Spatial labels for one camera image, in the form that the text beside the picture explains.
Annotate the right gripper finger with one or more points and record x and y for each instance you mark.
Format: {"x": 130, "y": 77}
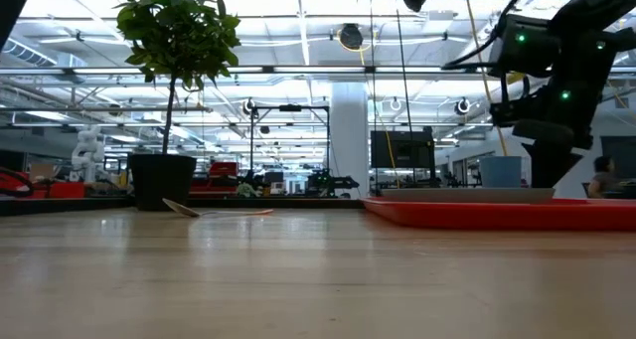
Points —
{"x": 546, "y": 170}

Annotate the blue plastic cup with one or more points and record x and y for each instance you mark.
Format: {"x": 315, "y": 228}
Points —
{"x": 499, "y": 172}

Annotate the teal round plate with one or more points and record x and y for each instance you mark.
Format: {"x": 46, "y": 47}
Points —
{"x": 467, "y": 196}

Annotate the black background robot arm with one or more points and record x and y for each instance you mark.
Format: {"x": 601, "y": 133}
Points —
{"x": 328, "y": 182}

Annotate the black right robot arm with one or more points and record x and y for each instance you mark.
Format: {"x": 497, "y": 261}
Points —
{"x": 586, "y": 46}

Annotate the red plastic tray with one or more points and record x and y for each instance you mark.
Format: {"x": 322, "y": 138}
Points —
{"x": 497, "y": 217}

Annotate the person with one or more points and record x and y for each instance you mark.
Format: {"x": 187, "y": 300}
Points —
{"x": 603, "y": 177}

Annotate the white pillar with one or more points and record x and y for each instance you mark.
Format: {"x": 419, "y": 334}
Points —
{"x": 349, "y": 140}

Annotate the small green plant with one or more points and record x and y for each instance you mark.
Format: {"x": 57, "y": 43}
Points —
{"x": 247, "y": 190}

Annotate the red tool chest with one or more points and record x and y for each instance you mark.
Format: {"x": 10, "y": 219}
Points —
{"x": 223, "y": 170}

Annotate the black plant pot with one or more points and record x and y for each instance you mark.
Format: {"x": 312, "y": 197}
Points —
{"x": 161, "y": 182}

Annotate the green leafy plant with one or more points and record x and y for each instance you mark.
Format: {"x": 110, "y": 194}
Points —
{"x": 174, "y": 31}

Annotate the white robot figure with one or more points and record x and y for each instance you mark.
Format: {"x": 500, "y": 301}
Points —
{"x": 88, "y": 150}

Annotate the red storage bin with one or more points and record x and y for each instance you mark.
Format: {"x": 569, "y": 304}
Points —
{"x": 67, "y": 190}

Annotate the cardboard box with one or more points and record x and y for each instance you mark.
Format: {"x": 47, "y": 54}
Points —
{"x": 42, "y": 171}

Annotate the red item with black loop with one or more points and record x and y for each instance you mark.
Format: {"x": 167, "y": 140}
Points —
{"x": 10, "y": 187}

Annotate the dark wall panel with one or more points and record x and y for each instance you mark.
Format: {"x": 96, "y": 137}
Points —
{"x": 621, "y": 155}

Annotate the black wall screen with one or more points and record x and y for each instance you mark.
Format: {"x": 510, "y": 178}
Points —
{"x": 407, "y": 150}

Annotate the black stand frame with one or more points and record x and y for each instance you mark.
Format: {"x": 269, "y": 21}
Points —
{"x": 290, "y": 108}

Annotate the black metal table frame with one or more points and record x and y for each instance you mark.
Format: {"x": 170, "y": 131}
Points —
{"x": 74, "y": 206}

